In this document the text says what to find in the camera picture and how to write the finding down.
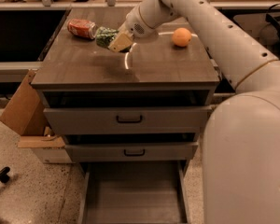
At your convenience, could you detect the black middle drawer handle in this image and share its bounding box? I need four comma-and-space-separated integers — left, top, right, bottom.
123, 149, 146, 157

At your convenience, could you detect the middle grey drawer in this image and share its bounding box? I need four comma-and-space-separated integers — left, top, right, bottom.
65, 142, 198, 162

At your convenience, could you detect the brown cardboard box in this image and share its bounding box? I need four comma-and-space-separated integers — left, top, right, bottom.
0, 69, 73, 165

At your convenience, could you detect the bottom open grey drawer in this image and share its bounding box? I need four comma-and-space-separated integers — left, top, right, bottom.
77, 161, 191, 224

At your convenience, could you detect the black side table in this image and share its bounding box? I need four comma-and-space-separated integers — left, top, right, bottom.
232, 2, 280, 63

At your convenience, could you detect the orange fruit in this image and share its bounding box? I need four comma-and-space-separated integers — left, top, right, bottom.
172, 28, 192, 48

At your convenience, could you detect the black drawer handle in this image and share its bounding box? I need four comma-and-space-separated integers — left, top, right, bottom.
123, 149, 146, 157
116, 115, 143, 124

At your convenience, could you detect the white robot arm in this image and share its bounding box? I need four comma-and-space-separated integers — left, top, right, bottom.
124, 0, 280, 224

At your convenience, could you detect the red soda can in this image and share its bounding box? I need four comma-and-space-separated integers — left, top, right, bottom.
67, 19, 97, 40

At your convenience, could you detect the black top drawer handle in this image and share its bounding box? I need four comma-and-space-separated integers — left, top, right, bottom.
116, 115, 143, 124

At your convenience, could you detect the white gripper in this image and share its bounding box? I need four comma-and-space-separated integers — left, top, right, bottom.
108, 5, 155, 52

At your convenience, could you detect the black chair leg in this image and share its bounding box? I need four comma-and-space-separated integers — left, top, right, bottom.
0, 167, 10, 183

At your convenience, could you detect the top grey drawer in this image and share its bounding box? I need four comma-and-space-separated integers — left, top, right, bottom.
44, 106, 210, 135

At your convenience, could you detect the grey drawer cabinet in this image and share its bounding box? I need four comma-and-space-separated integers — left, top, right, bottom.
31, 7, 221, 173

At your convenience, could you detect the green soda can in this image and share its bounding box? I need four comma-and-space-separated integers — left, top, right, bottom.
95, 27, 119, 50

